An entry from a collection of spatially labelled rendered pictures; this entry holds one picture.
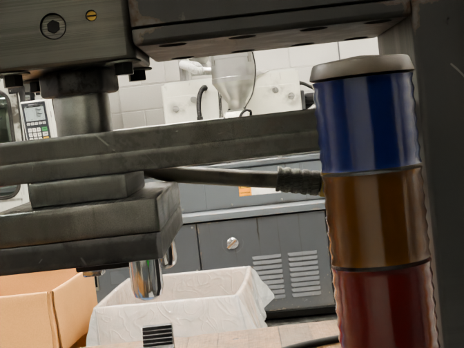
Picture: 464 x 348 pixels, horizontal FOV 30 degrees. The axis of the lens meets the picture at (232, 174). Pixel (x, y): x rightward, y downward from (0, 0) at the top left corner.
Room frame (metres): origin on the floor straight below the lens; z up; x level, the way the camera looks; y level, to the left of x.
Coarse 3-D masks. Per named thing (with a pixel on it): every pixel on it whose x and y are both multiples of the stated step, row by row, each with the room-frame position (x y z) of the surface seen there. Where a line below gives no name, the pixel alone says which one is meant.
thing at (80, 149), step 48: (48, 96) 0.57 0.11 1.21; (96, 96) 0.57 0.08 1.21; (0, 144) 0.54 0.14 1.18; (48, 144) 0.54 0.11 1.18; (96, 144) 0.54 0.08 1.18; (144, 144) 0.54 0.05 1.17; (192, 144) 0.54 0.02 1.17; (240, 144) 0.54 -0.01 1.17; (288, 144) 0.54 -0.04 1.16; (48, 192) 0.53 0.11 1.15; (96, 192) 0.53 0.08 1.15; (144, 192) 0.57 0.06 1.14; (0, 240) 0.50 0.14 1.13; (48, 240) 0.50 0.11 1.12; (96, 240) 0.50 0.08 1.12; (144, 240) 0.50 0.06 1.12; (144, 288) 0.52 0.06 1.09
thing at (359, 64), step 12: (336, 60) 0.32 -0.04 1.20; (348, 60) 0.31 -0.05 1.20; (360, 60) 0.31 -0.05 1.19; (372, 60) 0.31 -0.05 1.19; (384, 60) 0.31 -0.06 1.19; (396, 60) 0.31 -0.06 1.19; (408, 60) 0.32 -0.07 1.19; (312, 72) 0.32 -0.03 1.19; (324, 72) 0.32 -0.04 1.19; (336, 72) 0.31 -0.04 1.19; (348, 72) 0.31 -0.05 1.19; (360, 72) 0.31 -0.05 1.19; (372, 72) 0.31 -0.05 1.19; (384, 72) 0.32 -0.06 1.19; (396, 72) 0.33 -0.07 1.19
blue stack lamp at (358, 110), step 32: (320, 96) 0.32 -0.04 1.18; (352, 96) 0.31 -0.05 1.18; (384, 96) 0.31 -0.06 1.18; (320, 128) 0.32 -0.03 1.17; (352, 128) 0.31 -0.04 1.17; (384, 128) 0.31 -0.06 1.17; (416, 128) 0.32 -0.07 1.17; (320, 160) 0.33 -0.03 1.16; (352, 160) 0.31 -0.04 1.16; (384, 160) 0.31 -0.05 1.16; (416, 160) 0.32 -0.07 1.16
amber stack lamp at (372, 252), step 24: (384, 168) 0.33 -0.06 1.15; (408, 168) 0.32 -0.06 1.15; (336, 192) 0.32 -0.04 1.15; (360, 192) 0.31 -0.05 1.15; (384, 192) 0.31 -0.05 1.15; (408, 192) 0.31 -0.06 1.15; (336, 216) 0.32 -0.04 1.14; (360, 216) 0.31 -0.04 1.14; (384, 216) 0.31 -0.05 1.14; (408, 216) 0.31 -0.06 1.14; (336, 240) 0.32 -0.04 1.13; (360, 240) 0.31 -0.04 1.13; (384, 240) 0.31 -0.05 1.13; (408, 240) 0.31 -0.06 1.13; (336, 264) 0.32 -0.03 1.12; (360, 264) 0.31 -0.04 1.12; (384, 264) 0.31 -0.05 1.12
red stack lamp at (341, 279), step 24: (408, 264) 0.32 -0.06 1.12; (336, 288) 0.32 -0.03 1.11; (360, 288) 0.31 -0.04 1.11; (384, 288) 0.31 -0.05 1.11; (408, 288) 0.31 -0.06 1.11; (432, 288) 0.32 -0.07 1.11; (336, 312) 0.33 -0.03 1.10; (360, 312) 0.31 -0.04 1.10; (384, 312) 0.31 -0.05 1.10; (408, 312) 0.31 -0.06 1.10; (432, 312) 0.32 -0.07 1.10; (360, 336) 0.31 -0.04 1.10; (384, 336) 0.31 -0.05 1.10; (408, 336) 0.31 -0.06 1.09; (432, 336) 0.31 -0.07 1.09
